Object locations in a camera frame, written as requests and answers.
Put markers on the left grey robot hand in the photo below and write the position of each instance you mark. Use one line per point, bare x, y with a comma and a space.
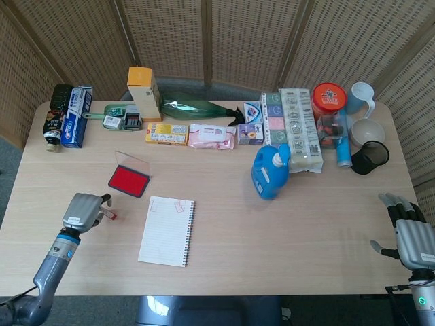
81, 210

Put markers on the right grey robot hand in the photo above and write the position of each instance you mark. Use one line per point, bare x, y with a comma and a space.
413, 241

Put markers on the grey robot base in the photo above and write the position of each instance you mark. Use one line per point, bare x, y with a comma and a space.
207, 310

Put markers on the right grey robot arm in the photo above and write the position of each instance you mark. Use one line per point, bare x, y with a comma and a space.
425, 299

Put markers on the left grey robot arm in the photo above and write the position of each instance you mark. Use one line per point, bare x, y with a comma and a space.
51, 265

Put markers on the white spiral notepad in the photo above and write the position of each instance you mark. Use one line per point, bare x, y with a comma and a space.
168, 231

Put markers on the red ink pad clear lid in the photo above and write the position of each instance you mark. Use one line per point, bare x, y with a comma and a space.
129, 180

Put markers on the blue white toothpaste box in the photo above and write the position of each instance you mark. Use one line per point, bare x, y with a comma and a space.
76, 119

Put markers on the black mesh pen cup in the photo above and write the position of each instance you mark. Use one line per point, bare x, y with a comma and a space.
370, 158

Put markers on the small white box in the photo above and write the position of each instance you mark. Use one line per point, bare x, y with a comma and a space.
113, 121

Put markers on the dark beverage bottle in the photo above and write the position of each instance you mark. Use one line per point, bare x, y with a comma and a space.
54, 119

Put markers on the green plastic tray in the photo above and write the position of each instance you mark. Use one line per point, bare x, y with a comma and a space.
108, 117

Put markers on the grey black stapler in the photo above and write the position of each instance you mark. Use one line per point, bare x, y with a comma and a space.
132, 119

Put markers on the small green box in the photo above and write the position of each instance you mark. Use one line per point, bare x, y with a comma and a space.
118, 111

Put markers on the yellow flat box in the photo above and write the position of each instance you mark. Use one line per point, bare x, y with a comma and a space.
166, 134

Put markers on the blue tube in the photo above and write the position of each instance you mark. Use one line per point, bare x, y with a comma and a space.
343, 149

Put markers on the beige bowl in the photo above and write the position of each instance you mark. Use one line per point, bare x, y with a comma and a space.
367, 132

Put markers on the tall orange cardboard box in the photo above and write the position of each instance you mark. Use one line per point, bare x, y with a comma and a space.
144, 95

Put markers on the clear plastic box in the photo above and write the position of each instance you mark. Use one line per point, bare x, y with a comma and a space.
329, 130

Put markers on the green plastic spray bottle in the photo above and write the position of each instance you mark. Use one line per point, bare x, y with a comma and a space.
190, 108

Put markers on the pink wet wipes pack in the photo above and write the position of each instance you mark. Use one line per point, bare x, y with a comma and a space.
210, 136

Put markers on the light blue mug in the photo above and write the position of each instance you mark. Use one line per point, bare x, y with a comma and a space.
361, 98

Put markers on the blue detergent bottle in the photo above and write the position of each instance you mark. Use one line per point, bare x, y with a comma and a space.
270, 173

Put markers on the long white sealed pack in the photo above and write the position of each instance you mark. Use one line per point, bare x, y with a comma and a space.
300, 129

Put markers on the orange lid snack jar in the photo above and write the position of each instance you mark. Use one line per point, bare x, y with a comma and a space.
329, 100

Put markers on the multicolour tissue pack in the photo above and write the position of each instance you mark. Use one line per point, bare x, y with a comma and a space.
275, 117

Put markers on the small purple box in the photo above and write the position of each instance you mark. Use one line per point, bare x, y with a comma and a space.
251, 134

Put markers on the white blue soap box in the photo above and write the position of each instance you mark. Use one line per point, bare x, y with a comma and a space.
252, 112

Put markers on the woven folding screen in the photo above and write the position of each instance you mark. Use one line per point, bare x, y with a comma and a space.
238, 40

